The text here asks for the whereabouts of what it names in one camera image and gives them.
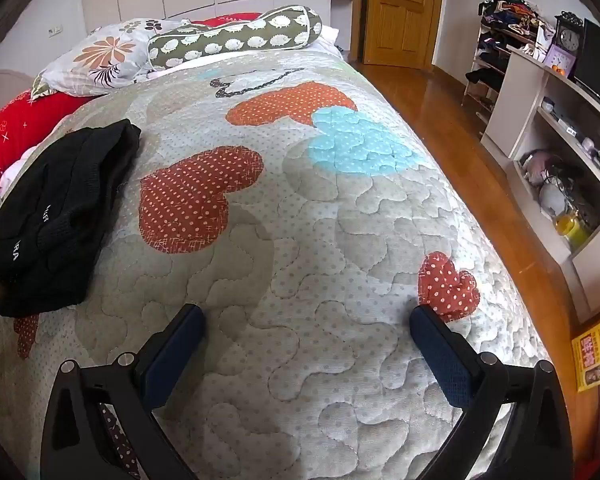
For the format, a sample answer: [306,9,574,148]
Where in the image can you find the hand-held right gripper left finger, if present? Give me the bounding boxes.
[40,303,206,480]

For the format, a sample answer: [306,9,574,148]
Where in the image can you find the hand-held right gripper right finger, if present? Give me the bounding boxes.
[409,304,573,480]

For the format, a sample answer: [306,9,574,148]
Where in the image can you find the black pants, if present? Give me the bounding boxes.
[0,119,142,318]

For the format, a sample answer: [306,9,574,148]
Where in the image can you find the yellow printed box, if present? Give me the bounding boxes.
[571,308,600,393]

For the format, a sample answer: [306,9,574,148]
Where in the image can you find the heart patterned quilted bedspread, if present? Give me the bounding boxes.
[0,52,551,480]

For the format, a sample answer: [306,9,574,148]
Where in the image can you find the yellow bottle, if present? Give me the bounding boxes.
[555,212,592,251]

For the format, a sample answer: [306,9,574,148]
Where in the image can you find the pink soft toy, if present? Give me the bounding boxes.
[522,150,556,183]

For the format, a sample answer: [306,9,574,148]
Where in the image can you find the white shelf cabinet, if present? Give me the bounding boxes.
[482,50,600,321]

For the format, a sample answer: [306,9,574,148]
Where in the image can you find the red star print blanket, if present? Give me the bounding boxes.
[0,91,88,211]

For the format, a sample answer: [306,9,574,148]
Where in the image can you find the white shoe rack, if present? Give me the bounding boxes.
[462,25,538,136]

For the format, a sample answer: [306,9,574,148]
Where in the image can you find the floral white pillow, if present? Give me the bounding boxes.
[30,18,191,98]

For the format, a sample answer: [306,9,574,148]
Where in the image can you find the pink rounded headboard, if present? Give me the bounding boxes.
[0,71,36,106]

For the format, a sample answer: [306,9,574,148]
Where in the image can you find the green sheep print bolster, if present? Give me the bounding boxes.
[147,6,324,72]

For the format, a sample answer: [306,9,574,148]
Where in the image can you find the black television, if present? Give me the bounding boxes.
[574,19,600,111]

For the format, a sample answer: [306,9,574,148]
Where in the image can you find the red pillow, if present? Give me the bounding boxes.
[190,12,267,27]

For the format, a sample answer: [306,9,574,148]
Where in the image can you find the black ornate clock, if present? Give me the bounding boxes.
[554,11,585,53]

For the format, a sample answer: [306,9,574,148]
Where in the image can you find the wooden door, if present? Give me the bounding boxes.
[362,0,446,68]

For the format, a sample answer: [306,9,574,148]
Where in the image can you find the pile of clothes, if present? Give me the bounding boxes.
[480,0,556,38]

